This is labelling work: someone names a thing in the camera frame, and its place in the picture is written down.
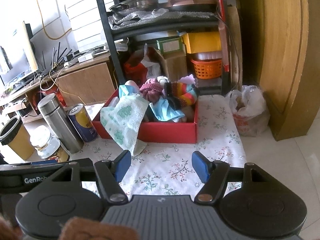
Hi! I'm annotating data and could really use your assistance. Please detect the green patterned white towel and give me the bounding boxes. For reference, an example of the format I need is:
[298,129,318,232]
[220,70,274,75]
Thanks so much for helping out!
[100,94,149,157]

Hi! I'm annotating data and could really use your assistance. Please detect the light blue cloth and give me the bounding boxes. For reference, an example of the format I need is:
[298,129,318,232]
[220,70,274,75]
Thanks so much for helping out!
[118,85,185,122]

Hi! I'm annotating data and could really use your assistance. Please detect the striped colourful knitted sock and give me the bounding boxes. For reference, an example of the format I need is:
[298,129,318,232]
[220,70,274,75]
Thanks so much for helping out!
[164,82,200,110]

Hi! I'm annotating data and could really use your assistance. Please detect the pink knitted hat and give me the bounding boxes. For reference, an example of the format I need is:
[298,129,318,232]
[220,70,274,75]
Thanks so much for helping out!
[139,78,163,104]

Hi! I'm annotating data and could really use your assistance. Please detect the white lidded glass jar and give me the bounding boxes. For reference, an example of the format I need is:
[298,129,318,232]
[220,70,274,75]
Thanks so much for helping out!
[30,125,70,163]

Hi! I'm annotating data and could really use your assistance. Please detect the yellow trash bin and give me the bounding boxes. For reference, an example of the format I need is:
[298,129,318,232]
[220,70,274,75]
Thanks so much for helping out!
[1,115,35,160]

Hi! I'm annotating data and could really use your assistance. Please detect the red cardboard box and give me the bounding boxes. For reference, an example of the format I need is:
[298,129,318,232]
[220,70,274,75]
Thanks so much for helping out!
[92,89,198,144]

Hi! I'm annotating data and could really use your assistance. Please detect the floral tablecloth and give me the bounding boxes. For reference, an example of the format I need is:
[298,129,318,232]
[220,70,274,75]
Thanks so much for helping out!
[68,94,249,197]

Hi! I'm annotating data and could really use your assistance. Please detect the brown fuzzy sleeve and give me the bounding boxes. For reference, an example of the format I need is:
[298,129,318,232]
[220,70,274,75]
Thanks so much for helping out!
[1,216,140,239]

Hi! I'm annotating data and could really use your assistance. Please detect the blue yellow drink can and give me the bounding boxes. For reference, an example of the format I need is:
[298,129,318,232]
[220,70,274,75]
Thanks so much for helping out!
[68,103,98,142]

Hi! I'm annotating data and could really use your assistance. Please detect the stainless steel thermos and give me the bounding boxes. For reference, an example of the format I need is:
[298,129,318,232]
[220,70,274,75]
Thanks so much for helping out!
[37,93,84,154]

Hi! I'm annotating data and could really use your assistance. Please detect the wooden tv stand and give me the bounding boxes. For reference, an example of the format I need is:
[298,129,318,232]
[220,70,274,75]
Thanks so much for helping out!
[1,53,117,122]

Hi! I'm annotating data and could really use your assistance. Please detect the purple cloth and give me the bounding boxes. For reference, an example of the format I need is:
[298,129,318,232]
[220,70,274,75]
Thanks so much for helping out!
[178,74,196,85]

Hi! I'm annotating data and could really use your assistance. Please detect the orange plastic basket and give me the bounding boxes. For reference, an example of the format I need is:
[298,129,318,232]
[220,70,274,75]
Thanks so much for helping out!
[191,59,222,80]

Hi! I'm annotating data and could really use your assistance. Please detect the white plush toy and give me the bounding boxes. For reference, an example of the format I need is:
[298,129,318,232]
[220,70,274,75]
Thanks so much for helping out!
[157,76,169,87]

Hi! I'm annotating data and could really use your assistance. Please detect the red white plastic bag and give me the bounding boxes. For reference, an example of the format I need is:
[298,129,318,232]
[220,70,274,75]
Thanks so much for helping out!
[124,43,162,86]

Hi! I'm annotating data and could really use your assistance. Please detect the brown cardboard box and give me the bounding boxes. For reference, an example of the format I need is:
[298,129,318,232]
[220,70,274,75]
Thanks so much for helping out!
[148,48,188,81]

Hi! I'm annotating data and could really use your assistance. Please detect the television screen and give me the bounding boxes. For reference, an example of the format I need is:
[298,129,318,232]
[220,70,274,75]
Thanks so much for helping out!
[1,21,39,86]

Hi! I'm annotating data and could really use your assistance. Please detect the yellow box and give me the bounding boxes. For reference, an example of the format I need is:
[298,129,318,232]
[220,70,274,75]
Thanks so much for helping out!
[182,31,222,54]

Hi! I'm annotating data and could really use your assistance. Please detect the green bordered box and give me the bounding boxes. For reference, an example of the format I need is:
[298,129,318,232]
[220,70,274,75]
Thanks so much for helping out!
[156,37,183,55]

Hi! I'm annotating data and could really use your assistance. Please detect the black metal shelf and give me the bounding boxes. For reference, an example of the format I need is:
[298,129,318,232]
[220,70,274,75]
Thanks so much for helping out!
[96,0,235,85]

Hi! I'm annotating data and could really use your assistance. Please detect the wooden cabinet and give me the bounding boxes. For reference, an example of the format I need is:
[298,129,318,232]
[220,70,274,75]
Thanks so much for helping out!
[237,0,319,141]

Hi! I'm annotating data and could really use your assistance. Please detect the brown frying pan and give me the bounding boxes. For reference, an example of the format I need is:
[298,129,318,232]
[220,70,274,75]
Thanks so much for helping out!
[165,0,217,12]

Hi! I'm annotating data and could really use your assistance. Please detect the metal pots on shelf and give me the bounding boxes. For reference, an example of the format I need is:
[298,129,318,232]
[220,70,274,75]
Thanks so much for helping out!
[110,0,159,12]

